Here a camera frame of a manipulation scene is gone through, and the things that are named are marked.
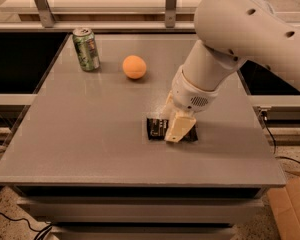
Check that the cardboard box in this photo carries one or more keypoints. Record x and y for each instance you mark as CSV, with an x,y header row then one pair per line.
x,y
285,206

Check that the orange fruit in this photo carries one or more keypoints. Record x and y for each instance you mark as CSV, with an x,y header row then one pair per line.
x,y
134,67

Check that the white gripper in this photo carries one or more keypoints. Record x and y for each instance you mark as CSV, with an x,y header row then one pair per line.
x,y
191,95

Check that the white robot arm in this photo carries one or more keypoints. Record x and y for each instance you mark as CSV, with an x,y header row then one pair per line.
x,y
230,32

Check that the green soda can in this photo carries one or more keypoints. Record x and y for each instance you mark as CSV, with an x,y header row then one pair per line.
x,y
86,49

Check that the black rxbar chocolate bar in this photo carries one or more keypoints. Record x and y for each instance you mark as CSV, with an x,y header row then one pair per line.
x,y
157,128

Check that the metal railing frame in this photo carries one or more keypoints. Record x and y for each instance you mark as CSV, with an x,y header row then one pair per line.
x,y
170,15

